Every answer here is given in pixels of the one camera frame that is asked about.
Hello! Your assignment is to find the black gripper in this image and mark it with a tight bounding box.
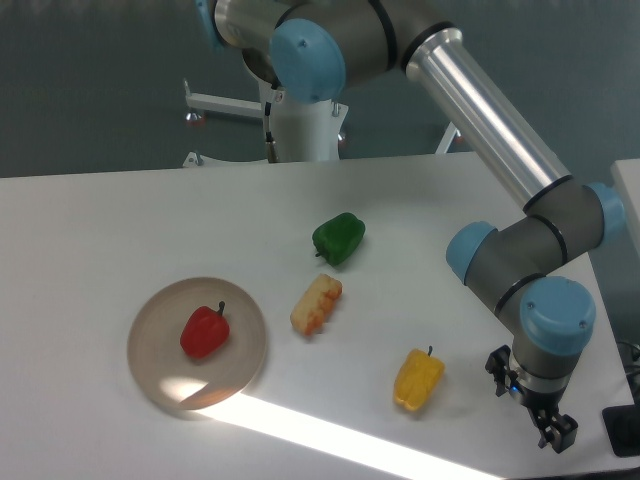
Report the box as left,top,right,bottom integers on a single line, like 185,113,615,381
485,345,578,454

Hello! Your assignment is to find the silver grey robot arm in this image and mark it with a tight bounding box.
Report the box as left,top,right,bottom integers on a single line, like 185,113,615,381
195,1,626,452

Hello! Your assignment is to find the yellow toy bell pepper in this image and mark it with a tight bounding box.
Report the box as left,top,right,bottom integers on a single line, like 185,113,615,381
393,346,445,412

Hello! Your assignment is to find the green toy bell pepper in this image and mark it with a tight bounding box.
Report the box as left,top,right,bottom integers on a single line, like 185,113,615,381
312,212,366,267

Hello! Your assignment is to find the red toy bell pepper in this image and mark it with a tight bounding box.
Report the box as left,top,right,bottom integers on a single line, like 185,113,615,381
180,301,230,360

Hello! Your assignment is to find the round beige plate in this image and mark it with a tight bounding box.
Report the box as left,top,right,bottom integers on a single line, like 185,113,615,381
127,277,267,413

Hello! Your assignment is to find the black box at right edge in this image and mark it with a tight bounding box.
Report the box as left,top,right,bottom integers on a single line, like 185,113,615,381
602,404,639,458

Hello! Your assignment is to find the orange white toy food block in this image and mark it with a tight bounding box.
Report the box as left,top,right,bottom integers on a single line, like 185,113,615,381
290,274,343,336

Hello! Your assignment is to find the white side table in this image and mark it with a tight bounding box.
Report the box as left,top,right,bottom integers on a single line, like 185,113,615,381
611,158,640,210

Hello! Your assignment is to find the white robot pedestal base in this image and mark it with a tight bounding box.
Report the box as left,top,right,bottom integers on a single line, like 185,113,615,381
181,78,467,169

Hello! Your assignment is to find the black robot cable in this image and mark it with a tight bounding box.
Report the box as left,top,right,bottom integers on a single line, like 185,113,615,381
263,83,281,163

